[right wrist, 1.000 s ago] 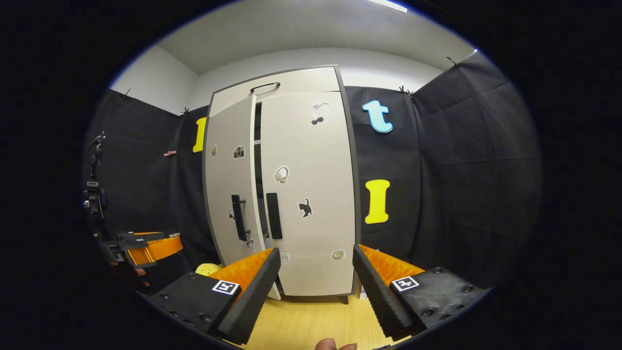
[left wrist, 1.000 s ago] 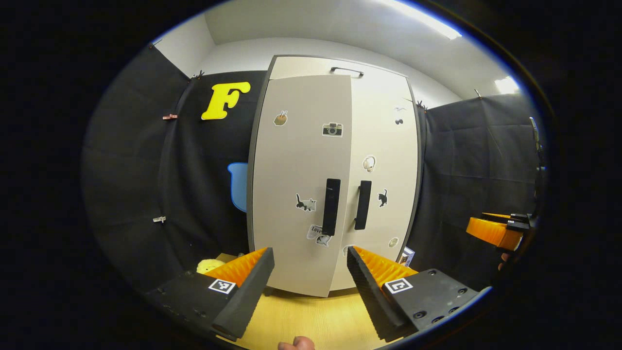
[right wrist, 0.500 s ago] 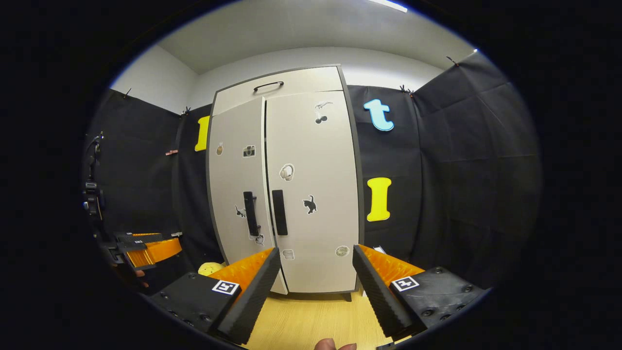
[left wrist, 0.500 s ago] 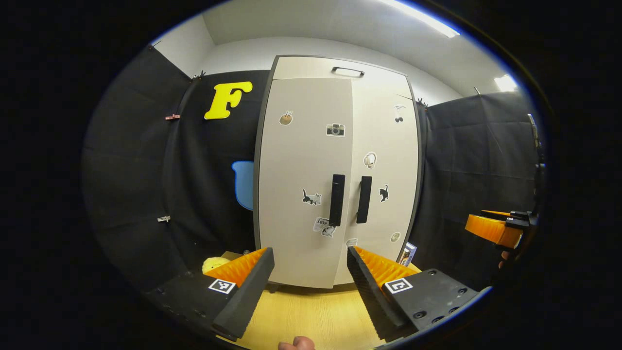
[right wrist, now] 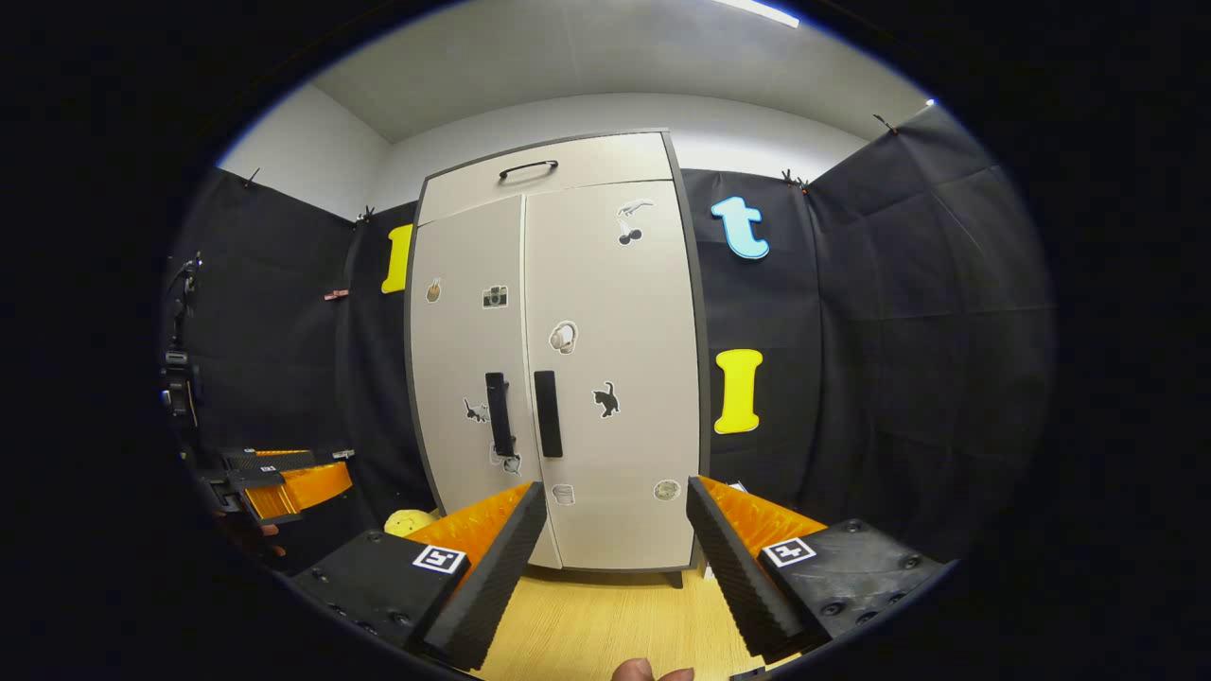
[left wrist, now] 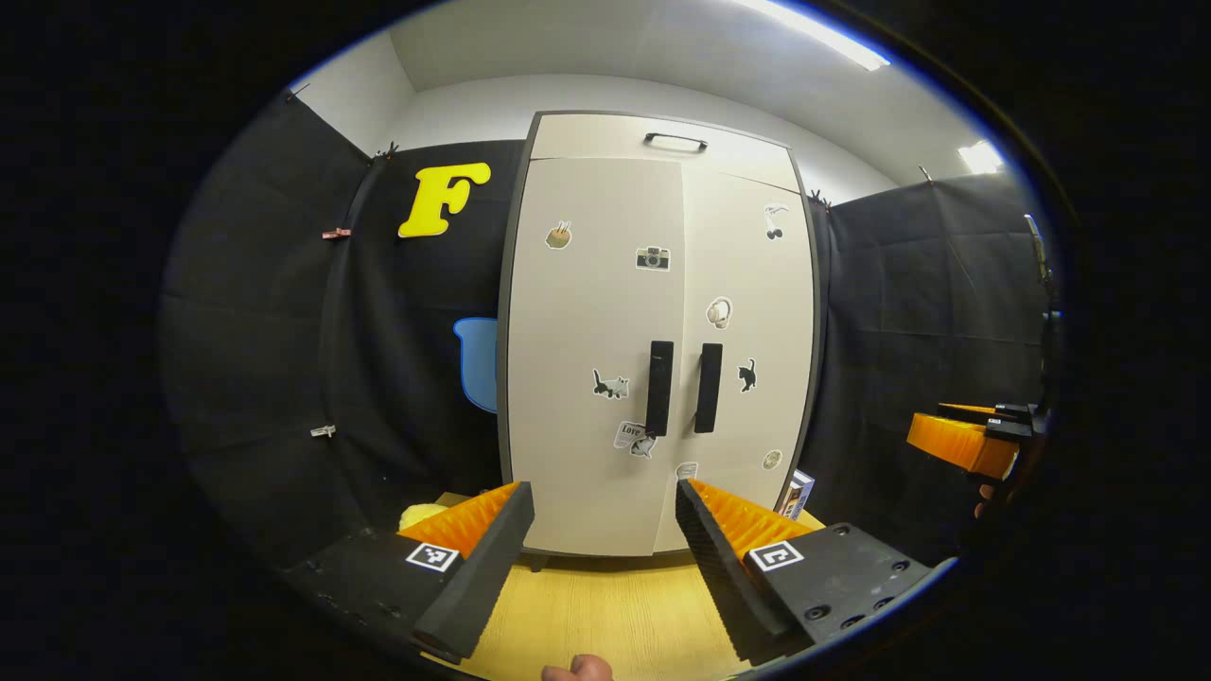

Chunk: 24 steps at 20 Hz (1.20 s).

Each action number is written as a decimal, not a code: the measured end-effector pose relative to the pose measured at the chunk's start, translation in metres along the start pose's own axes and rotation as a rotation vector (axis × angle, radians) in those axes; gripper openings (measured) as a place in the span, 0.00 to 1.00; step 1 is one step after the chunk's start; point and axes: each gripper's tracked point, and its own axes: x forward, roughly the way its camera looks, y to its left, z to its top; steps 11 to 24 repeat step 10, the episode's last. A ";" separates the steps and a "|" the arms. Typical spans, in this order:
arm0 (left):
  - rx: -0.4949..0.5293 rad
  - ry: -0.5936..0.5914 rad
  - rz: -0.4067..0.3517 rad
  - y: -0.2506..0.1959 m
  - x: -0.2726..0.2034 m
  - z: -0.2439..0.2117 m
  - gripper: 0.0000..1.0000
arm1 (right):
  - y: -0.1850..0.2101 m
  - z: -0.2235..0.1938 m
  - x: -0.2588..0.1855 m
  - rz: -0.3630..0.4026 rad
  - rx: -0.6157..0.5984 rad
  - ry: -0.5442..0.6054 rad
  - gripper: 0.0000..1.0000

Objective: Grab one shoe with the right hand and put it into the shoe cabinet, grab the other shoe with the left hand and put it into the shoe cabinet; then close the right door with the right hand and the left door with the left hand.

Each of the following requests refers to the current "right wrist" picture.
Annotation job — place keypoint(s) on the black backdrop cloth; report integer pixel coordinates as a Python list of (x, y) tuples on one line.
[(899, 331)]

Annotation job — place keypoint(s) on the yellow plush toy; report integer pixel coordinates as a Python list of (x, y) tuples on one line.
[(407, 522)]

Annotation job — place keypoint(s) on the cabinet door with headphone sticker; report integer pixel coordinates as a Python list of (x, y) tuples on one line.
[(624, 312)]

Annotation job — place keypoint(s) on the white cabinet drawer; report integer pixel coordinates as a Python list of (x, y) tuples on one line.
[(605, 170)]

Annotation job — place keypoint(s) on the ceiling light panel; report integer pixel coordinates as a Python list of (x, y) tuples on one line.
[(757, 12)]

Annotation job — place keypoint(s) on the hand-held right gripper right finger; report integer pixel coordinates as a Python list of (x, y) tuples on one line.
[(736, 577)]

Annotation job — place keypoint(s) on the white and grey shoe cabinet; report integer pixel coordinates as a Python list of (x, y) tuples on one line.
[(704, 397)]

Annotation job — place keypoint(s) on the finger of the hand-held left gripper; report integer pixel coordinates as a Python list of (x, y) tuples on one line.
[(303, 487), (284, 461)]

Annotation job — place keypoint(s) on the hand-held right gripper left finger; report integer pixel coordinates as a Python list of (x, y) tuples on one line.
[(492, 591)]

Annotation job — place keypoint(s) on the cabinet door with camera sticker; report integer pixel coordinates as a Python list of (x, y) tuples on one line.
[(464, 340)]

